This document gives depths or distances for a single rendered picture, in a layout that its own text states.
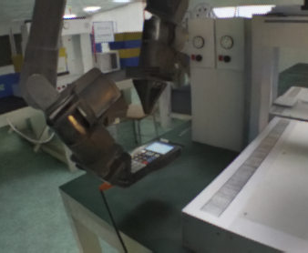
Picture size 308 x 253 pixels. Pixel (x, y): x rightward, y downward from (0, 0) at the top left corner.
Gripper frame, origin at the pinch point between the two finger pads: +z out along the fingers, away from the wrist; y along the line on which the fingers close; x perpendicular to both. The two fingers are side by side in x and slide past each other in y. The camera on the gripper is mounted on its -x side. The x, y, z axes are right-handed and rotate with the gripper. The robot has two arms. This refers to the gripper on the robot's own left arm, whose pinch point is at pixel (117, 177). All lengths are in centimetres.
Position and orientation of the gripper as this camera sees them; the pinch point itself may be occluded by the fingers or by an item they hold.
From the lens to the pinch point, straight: 52.0
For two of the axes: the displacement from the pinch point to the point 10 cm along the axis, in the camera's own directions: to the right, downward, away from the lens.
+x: -5.1, 7.3, -4.4
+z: 3.8, 6.6, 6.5
